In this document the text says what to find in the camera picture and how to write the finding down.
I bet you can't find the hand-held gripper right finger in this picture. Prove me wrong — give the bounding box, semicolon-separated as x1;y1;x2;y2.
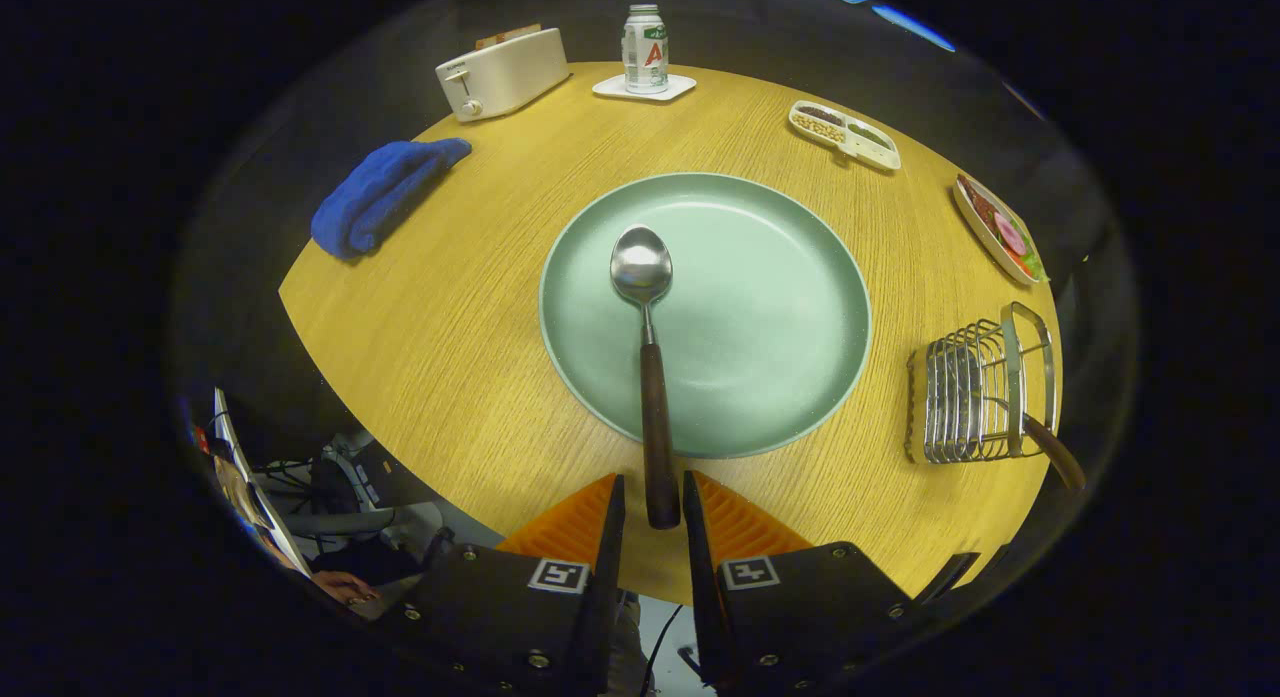
683;469;936;697

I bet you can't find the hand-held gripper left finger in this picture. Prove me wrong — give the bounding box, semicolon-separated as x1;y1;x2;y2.
375;472;627;697

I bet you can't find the spoon with wooden handle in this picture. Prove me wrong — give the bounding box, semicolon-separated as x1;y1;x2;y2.
610;225;683;530

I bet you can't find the fork with wooden handle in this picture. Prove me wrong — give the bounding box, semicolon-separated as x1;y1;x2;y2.
985;395;1087;493

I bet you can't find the light green plate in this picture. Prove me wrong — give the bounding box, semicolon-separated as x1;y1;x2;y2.
539;172;873;460

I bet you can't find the grey chair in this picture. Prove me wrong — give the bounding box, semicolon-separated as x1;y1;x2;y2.
255;432;446;578

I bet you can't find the open laptop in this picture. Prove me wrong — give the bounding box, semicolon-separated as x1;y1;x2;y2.
212;387;313;578

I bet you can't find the blue folded towel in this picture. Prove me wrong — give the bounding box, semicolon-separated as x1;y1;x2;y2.
311;138;473;261

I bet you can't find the white food plate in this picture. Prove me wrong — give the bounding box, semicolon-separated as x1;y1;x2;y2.
951;173;1048;286

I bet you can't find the white divided dish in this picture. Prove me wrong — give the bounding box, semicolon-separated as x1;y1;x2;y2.
787;99;902;172

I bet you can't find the bright coloured screen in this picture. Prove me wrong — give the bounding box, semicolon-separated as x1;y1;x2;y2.
183;402;214;460

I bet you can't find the large brown sausage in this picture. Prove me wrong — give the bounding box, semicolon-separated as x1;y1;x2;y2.
965;182;1003;238

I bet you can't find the white square coaster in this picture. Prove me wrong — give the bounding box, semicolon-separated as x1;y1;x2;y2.
592;73;698;103

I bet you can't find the white toaster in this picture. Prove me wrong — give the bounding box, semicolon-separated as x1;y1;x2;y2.
435;27;572;124

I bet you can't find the small white drink bottle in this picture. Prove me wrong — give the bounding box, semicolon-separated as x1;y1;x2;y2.
621;4;670;96

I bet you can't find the black backdrop cloth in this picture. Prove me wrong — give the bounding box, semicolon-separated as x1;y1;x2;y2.
165;0;1141;678

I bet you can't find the black cable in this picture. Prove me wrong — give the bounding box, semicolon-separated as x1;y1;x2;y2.
640;604;701;697

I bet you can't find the metal wire basket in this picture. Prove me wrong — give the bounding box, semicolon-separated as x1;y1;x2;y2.
905;302;1058;466

